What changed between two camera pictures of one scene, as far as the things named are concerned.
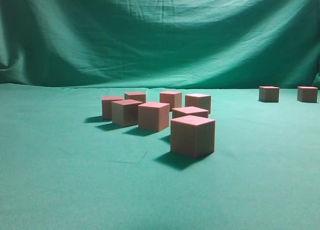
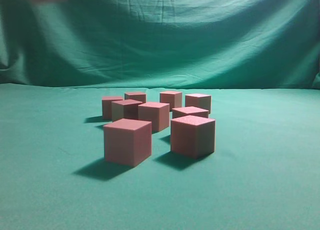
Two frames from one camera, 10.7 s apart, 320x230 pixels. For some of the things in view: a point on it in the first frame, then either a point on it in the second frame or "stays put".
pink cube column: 124,112 stays put
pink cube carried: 174,98 stays put
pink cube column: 269,93 to 128,142
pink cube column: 192,136 stays put
